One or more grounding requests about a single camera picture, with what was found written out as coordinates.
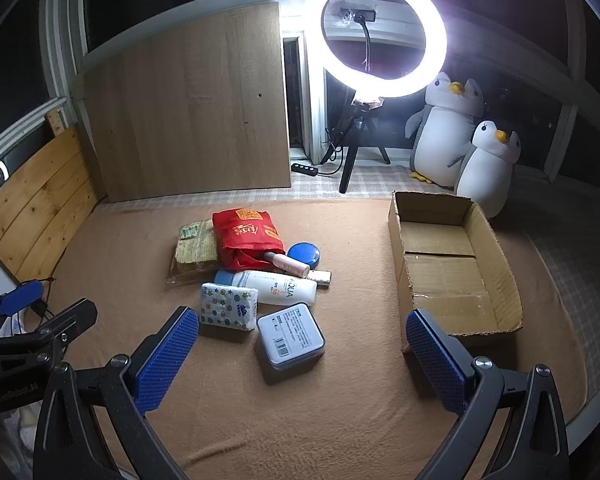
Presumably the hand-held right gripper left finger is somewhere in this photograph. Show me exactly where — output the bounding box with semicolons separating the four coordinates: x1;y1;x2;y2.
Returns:
32;306;200;480

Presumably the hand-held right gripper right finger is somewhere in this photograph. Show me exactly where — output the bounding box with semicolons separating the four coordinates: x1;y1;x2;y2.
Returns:
405;308;571;480

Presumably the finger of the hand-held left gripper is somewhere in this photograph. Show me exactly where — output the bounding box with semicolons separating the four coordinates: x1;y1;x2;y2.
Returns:
0;280;46;333
0;299;99;367

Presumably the patterned tissue pack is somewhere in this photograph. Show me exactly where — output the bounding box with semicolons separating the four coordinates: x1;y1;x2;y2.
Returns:
200;282;258;332

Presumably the cardboard box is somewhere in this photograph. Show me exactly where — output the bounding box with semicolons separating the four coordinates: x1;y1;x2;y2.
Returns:
387;191;524;353

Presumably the white box with blue rim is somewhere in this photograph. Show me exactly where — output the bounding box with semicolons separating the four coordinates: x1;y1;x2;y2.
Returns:
256;302;327;372

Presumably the white bottle with blue cap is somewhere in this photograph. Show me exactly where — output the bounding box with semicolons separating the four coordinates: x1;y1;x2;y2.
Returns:
214;269;318;306

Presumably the pink cosmetic tube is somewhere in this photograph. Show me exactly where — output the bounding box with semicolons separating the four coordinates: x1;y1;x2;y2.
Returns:
265;252;311;277

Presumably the blue round tin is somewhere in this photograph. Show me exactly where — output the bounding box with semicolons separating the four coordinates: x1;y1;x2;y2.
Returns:
286;242;321;270

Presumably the white cloth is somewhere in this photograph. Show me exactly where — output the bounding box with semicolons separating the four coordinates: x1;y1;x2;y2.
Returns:
0;405;38;480

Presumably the pine wood panel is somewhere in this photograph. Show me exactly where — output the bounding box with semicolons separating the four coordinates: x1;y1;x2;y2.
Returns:
0;125;101;281

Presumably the green snack packet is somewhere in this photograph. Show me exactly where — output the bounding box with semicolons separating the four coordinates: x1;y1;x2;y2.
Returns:
167;222;221;286

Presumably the red plastic bag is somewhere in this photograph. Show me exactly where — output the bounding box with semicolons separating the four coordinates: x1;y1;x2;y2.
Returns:
212;208;287;271

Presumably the plaid bed sheet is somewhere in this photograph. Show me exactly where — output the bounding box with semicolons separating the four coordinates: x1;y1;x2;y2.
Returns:
290;157;600;411

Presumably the small penguin plush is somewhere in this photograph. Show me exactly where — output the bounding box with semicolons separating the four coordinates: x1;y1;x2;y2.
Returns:
455;120;522;218

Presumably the large penguin plush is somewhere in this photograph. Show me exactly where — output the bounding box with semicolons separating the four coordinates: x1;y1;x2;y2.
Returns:
405;72;485;188

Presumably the light wooden board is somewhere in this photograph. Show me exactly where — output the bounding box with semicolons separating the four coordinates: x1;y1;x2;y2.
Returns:
80;1;292;203

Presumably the black gooseneck phone holder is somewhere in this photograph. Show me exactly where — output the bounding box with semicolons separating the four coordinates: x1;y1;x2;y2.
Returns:
339;7;378;73

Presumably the black cable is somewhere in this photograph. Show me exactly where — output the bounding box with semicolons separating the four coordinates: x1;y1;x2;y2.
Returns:
319;127;349;176

